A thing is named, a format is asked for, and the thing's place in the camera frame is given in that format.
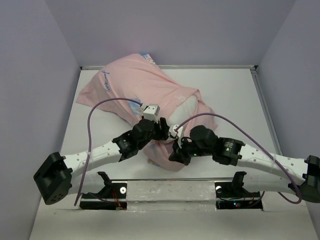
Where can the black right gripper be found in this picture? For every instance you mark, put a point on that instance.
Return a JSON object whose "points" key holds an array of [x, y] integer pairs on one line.
{"points": [[178, 154]]}

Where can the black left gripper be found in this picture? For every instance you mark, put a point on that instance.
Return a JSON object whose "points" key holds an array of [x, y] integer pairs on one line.
{"points": [[161, 134]]}

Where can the white pillow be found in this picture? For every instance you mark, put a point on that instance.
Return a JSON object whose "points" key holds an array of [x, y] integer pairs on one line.
{"points": [[183, 111]]}

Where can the pink printed pillowcase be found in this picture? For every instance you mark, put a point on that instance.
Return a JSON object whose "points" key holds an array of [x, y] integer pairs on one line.
{"points": [[134, 79]]}

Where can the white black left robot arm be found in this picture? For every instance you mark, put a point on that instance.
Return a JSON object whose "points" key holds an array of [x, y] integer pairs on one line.
{"points": [[60, 174]]}

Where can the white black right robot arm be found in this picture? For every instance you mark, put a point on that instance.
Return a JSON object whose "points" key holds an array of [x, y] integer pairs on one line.
{"points": [[295, 176]]}

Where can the white foam front board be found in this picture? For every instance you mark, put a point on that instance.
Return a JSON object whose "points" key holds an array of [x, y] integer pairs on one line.
{"points": [[277, 221]]}

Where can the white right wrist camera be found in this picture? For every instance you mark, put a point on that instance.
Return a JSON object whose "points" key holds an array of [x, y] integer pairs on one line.
{"points": [[175, 132]]}

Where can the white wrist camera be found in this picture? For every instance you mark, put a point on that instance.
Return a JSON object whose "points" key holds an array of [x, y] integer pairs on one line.
{"points": [[175, 132], [150, 112]]}

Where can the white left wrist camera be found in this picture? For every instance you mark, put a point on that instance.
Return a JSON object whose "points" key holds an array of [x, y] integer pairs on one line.
{"points": [[150, 112]]}

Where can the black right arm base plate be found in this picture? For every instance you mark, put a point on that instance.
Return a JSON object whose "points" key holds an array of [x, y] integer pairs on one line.
{"points": [[231, 195]]}

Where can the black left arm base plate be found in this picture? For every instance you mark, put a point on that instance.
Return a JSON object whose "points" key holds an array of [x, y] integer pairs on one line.
{"points": [[111, 197]]}

